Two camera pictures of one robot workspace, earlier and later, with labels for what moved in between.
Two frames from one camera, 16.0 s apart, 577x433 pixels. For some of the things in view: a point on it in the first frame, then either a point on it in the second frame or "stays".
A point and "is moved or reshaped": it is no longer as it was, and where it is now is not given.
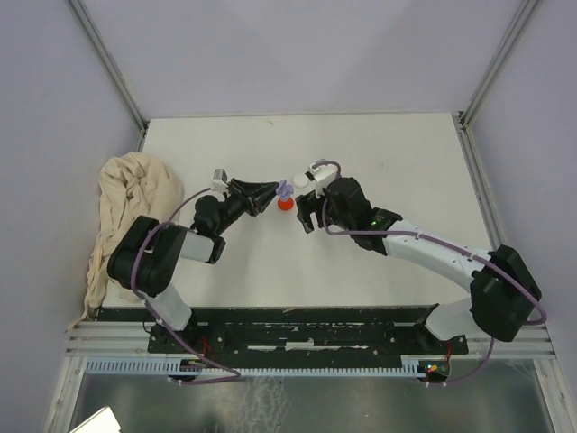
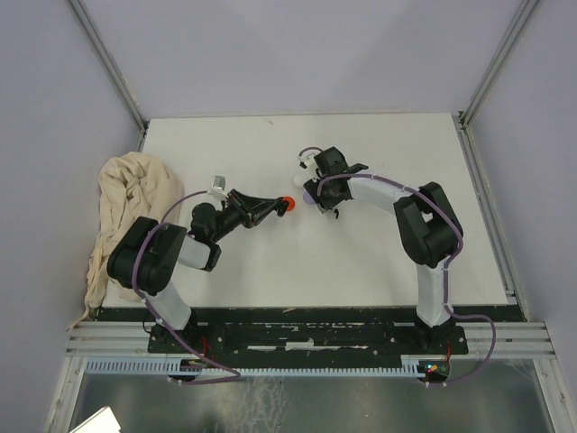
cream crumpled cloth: (132, 186) stays
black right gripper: (306, 205) → (323, 202)
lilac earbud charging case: (284, 189) is moved or reshaped
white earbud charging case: (300, 181) stays
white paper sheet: (103, 421) stays
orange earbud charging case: (286, 205) stays
